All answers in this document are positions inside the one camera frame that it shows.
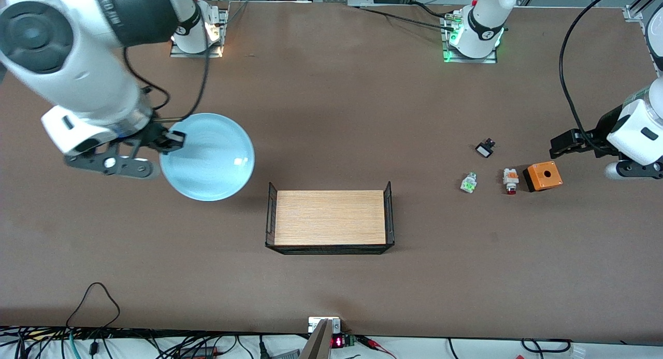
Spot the short black table cable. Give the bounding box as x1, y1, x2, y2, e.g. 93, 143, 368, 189
413, 1, 452, 19

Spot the black power adapter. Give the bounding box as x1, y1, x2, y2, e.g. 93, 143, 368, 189
179, 346, 218, 359

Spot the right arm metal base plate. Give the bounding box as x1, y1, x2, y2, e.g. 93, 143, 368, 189
170, 7, 228, 58

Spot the red push button switch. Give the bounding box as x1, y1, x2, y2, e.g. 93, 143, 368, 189
502, 168, 520, 195

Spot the grey metal camera mount bar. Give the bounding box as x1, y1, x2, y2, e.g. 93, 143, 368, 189
299, 317, 342, 359

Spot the silver aluminium frame profile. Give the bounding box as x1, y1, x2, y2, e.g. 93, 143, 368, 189
624, 0, 663, 23

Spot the light blue round plate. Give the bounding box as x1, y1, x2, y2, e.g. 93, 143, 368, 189
159, 113, 255, 202

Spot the thick black coiled cable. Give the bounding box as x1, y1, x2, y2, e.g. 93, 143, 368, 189
521, 338, 573, 354

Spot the orange button enclosure box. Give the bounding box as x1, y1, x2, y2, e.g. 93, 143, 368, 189
522, 161, 564, 193

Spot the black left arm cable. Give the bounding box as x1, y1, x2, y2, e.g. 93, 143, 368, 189
559, 0, 630, 155

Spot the red black probe lead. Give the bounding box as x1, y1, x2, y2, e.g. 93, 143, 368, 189
356, 335, 397, 359

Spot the wooden tray with wire sides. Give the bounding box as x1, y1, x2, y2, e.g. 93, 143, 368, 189
265, 181, 395, 255

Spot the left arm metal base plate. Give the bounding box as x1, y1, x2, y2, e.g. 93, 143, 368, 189
440, 9, 499, 64

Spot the thin black looped cable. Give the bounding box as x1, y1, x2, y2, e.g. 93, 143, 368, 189
66, 282, 121, 329

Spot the long black table cable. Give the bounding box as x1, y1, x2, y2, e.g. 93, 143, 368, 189
356, 7, 457, 32

